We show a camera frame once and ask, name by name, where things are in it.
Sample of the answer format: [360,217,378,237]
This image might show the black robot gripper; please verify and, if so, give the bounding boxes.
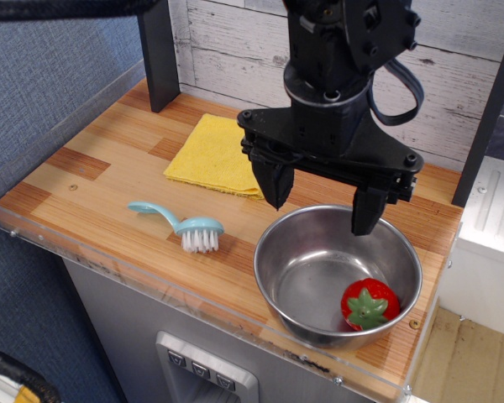
[237,97,423,236]

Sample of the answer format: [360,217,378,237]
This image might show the light blue dish brush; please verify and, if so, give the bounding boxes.
[128,201,224,253]

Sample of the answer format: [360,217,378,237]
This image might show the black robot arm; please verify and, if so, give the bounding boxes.
[238,1,424,236]

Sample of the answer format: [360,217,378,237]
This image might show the stainless steel pot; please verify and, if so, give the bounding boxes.
[254,205,423,350]

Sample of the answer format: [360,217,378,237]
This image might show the yellow folded cloth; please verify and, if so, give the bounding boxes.
[164,114,264,200]

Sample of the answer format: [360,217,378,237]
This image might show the red toy strawberry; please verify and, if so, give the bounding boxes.
[340,278,401,331]

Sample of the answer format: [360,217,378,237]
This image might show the clear acrylic table guard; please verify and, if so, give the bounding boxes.
[0,58,464,400]

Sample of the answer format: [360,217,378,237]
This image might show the white ridged appliance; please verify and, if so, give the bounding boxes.
[457,159,504,258]

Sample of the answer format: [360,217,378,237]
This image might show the grey cabinet with button panel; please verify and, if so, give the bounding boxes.
[65,261,367,402]

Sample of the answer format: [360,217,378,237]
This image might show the grey ribbon cable loop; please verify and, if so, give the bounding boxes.
[366,58,426,127]

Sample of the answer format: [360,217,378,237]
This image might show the dark grey right post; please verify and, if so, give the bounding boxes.
[451,54,504,207]

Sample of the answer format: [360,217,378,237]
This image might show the dark grey post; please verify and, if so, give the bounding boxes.
[137,0,181,113]
[451,54,504,207]

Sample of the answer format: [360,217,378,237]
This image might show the dark grey left post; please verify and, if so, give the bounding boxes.
[137,0,181,113]

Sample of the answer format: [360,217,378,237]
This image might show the black and yellow cable bundle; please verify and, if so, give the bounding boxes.
[0,350,62,403]

